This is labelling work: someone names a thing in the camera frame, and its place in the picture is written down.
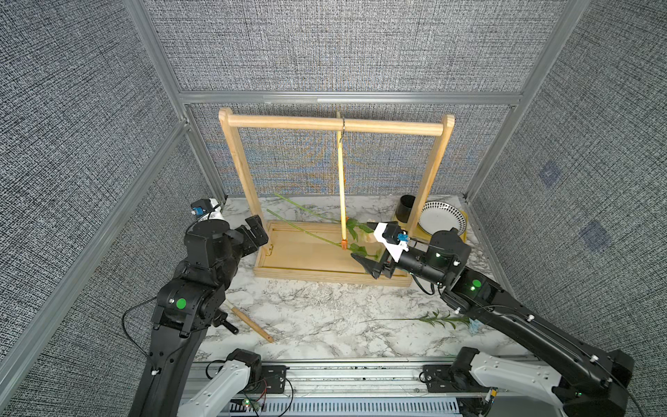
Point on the yellow plastic clip hanger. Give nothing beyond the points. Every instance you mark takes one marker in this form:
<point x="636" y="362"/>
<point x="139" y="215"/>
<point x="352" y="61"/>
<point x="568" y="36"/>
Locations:
<point x="341" y="177"/>

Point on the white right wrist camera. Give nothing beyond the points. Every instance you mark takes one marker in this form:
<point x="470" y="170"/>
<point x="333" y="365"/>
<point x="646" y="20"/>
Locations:
<point x="393" y="237"/>

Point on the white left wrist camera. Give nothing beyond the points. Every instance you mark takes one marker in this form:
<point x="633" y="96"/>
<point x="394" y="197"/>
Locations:
<point x="206" y="209"/>

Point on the wooden hanging rack frame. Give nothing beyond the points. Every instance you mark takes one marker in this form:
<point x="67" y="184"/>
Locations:
<point x="291" y="254"/>

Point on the wooden handled spatula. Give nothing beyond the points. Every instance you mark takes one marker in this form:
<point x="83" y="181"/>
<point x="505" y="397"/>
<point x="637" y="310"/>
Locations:
<point x="252" y="324"/>

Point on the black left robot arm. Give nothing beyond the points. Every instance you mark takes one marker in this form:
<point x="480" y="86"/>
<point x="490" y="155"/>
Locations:
<point x="187" y="306"/>

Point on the black scoop tool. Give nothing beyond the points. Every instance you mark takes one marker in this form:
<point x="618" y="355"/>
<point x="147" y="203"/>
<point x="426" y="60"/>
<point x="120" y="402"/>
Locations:
<point x="221" y="320"/>

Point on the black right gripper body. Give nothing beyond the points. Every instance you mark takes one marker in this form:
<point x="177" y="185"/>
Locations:
<point x="393" y="264"/>

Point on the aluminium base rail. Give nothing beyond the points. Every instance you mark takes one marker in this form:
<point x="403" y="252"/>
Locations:
<point x="359" y="383"/>

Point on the black cup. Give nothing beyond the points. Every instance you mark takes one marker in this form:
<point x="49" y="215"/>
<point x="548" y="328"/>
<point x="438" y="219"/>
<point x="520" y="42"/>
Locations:
<point x="404" y="208"/>

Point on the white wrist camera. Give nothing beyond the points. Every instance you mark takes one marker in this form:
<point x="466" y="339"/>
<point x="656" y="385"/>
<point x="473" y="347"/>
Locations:
<point x="393" y="237"/>
<point x="206" y="209"/>

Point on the yellow tray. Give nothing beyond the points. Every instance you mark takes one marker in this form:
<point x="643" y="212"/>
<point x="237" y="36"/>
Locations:
<point x="464" y="229"/>

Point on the white patterned plate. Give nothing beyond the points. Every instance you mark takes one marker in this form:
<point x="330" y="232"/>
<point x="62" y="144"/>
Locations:
<point x="445" y="216"/>

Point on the white rose with stem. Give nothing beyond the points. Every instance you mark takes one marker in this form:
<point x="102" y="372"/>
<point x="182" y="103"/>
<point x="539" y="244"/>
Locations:
<point x="352" y="247"/>

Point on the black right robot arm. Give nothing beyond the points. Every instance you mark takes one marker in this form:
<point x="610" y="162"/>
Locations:
<point x="576" y="378"/>

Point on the green leafy sprig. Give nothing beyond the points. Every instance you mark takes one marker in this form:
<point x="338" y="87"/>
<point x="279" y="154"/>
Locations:
<point x="435" y="318"/>

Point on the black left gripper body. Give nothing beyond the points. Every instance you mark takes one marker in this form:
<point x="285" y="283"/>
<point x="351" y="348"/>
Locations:
<point x="251" y="244"/>

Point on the peach rose with stem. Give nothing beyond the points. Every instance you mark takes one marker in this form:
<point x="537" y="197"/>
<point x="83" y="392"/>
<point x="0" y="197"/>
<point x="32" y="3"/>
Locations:
<point x="351" y="229"/>

